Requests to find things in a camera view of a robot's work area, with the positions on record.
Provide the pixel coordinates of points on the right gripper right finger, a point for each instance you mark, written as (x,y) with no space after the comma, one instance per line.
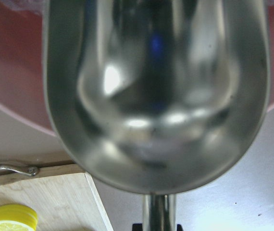
(178,227)

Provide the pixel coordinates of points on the wooden cutting board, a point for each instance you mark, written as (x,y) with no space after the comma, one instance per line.
(64,197)

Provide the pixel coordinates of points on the half lemon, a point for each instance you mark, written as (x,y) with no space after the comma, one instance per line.
(16,217)

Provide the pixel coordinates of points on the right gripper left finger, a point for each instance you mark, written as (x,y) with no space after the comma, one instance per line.
(137,227)

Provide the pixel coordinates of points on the steel ice scoop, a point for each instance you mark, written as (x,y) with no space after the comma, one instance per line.
(156,97)

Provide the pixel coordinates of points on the pink bowl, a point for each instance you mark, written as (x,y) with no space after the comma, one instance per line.
(21,84)

